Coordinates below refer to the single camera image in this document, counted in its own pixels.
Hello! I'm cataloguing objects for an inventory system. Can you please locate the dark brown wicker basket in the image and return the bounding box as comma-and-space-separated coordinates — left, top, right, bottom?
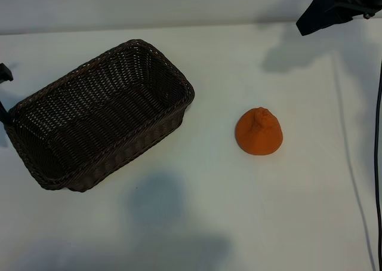
2, 38, 195, 193

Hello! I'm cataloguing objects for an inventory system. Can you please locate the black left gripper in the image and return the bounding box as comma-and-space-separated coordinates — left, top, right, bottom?
0, 63, 14, 125

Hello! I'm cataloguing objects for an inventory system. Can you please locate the long black cable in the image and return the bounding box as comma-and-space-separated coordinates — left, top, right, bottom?
374, 58, 382, 271

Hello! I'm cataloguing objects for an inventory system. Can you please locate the orange citrus fruit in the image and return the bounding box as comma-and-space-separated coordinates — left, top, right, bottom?
235, 106, 284, 157

